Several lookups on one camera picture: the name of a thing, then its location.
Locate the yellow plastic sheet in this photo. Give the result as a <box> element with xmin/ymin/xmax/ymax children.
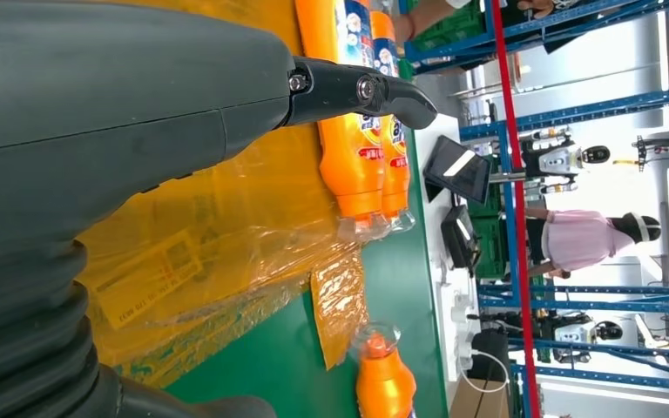
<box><xmin>74</xmin><ymin>0</ymin><xmax>370</xmax><ymax>388</ymax></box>

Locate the green plastic crate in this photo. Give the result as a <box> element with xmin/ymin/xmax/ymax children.
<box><xmin>467</xmin><ymin>155</ymin><xmax>512</xmax><ymax>280</ymax></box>
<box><xmin>412</xmin><ymin>0</ymin><xmax>487</xmax><ymax>54</ymax></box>

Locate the black tablet on stand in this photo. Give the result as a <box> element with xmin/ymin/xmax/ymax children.
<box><xmin>423</xmin><ymin>135</ymin><xmax>492</xmax><ymax>206</ymax></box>

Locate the black label printer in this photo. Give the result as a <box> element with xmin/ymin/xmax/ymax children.
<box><xmin>441</xmin><ymin>205</ymin><xmax>483</xmax><ymax>278</ymax></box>

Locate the red vertical pole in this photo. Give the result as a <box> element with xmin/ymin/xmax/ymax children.
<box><xmin>487</xmin><ymin>0</ymin><xmax>544</xmax><ymax>418</ymax></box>

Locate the white power strip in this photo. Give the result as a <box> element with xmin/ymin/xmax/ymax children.
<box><xmin>449</xmin><ymin>288</ymin><xmax>476</xmax><ymax>376</ymax></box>

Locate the black hard case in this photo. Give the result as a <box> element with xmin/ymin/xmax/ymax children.
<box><xmin>470</xmin><ymin>328</ymin><xmax>511</xmax><ymax>382</ymax></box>

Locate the white black humanoid robot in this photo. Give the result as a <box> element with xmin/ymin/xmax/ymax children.
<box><xmin>522</xmin><ymin>129</ymin><xmax>612</xmax><ymax>195</ymax></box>
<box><xmin>551</xmin><ymin>319</ymin><xmax>625</xmax><ymax>366</ymax></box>

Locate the white charger cable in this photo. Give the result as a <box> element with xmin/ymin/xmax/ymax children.
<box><xmin>460</xmin><ymin>348</ymin><xmax>511</xmax><ymax>395</ymax></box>

